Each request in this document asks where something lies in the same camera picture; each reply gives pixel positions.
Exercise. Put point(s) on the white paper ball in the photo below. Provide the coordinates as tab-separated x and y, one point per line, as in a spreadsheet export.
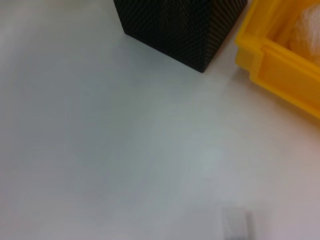
306	32

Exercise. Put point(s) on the black mesh pen holder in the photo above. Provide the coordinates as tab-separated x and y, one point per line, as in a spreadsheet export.
175	30

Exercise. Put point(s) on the yellow plastic bin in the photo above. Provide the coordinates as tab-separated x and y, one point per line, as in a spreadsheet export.
280	67

